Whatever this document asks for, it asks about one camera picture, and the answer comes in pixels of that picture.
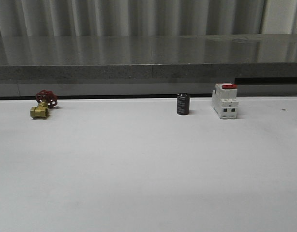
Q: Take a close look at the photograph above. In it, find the grey pleated curtain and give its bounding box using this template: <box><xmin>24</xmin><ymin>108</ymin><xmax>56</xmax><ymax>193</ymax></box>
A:
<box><xmin>0</xmin><ymin>0</ymin><xmax>267</xmax><ymax>36</ymax></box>

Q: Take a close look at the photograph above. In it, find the brass valve red handwheel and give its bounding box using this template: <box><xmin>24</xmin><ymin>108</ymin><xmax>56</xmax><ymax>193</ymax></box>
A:
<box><xmin>30</xmin><ymin>90</ymin><xmax>58</xmax><ymax>119</ymax></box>

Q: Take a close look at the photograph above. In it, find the white circuit breaker red switch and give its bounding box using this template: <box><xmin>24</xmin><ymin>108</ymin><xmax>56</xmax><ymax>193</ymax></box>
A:
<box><xmin>212</xmin><ymin>83</ymin><xmax>238</xmax><ymax>119</ymax></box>

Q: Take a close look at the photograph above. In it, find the grey stone counter ledge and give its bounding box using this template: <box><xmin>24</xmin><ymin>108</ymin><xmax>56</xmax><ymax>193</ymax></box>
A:
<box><xmin>0</xmin><ymin>34</ymin><xmax>297</xmax><ymax>84</ymax></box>

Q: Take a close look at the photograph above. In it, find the black cylindrical capacitor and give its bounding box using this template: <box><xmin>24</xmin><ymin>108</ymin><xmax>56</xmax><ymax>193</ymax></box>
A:
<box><xmin>177</xmin><ymin>93</ymin><xmax>190</xmax><ymax>116</ymax></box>

